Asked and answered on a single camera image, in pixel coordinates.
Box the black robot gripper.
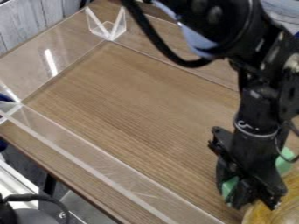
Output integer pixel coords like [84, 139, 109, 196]
[208, 126, 287, 210]

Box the green rectangular block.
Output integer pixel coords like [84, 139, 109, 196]
[219, 147, 299, 206]

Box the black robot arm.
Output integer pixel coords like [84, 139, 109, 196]
[120, 0, 299, 209]

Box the brown wooden bowl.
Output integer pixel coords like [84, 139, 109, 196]
[240, 167, 299, 224]

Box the grey metal plate with screw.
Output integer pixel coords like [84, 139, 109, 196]
[39, 190, 117, 224]

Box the black table leg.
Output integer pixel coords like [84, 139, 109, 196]
[43, 174, 57, 196]

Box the blue object at left edge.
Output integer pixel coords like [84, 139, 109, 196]
[0, 93, 15, 102]

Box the clear acrylic front wall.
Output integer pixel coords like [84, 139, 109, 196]
[0, 84, 224, 224]

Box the black cable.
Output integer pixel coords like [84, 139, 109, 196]
[0, 192, 71, 224]

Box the clear acrylic corner bracket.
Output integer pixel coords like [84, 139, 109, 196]
[84, 7, 127, 41]

